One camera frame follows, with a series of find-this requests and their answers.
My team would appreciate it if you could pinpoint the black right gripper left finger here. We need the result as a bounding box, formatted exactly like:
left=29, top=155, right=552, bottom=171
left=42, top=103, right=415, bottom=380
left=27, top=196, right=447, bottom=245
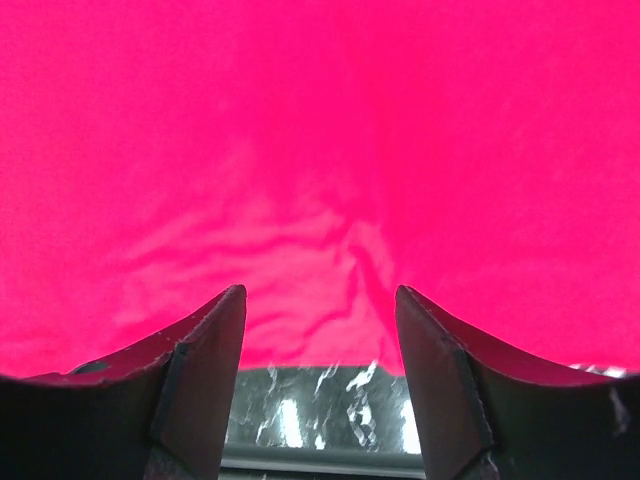
left=1, top=285, right=247, bottom=479

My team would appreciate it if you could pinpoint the red t-shirt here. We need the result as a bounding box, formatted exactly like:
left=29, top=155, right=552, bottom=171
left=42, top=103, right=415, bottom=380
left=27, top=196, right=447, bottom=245
left=1, top=1, right=639, bottom=377

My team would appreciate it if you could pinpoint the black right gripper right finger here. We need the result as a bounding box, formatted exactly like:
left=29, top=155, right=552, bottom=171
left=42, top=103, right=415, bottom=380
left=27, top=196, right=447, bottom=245
left=395, top=286, right=639, bottom=479

